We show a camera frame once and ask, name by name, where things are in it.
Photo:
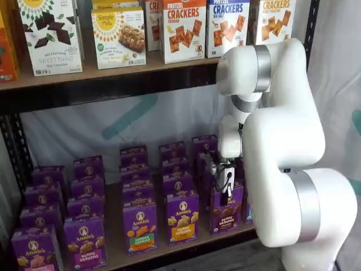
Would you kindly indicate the purple Annie's box yellow label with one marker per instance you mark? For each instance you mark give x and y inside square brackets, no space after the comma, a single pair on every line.
[183,217]

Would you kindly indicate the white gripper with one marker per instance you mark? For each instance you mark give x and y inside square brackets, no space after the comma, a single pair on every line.
[231,176]

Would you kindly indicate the white translucent plastic sheet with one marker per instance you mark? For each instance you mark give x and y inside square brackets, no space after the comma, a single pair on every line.
[84,127]

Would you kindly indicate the purple Annie's bunny grahams box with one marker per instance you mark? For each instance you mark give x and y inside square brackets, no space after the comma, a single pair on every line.
[84,245]

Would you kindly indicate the purple Annie's box pink label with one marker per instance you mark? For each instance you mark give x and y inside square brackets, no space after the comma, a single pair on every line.
[34,251]

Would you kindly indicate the teal tape strip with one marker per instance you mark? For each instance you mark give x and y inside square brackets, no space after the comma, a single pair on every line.
[127,118]

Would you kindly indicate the orange cheddar pretzel crackers box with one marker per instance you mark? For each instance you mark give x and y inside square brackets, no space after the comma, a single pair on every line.
[183,36]

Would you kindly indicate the purple Annie's box green label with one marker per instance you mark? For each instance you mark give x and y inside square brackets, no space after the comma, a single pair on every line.
[139,226]

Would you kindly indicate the purple Annie's chocolate bunny box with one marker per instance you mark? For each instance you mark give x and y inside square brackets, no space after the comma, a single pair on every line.
[225,218]

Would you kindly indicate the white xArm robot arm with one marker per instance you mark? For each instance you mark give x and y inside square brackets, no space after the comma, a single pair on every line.
[282,141]

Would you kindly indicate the white Sweet Thins box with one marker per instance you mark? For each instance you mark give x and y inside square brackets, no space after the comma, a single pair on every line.
[50,36]

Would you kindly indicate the black metal shelf frame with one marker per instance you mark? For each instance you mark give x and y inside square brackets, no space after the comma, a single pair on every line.
[112,94]

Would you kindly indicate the yellow pretzel crackers box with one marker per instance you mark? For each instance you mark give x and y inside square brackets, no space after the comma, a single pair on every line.
[276,22]

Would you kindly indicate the orange snack box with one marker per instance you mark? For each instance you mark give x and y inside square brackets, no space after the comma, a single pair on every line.
[7,50]

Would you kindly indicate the red pretzel crackers box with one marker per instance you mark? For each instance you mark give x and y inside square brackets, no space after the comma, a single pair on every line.
[153,28]

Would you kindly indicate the blue sea salt crackers box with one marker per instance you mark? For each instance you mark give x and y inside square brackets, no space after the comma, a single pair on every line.
[225,28]

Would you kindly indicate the purple Annie's box teal label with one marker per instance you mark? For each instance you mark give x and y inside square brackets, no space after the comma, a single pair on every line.
[247,210]

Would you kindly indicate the Simple Mills almond bar box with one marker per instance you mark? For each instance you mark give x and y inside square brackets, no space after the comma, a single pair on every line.
[118,42]
[115,5]

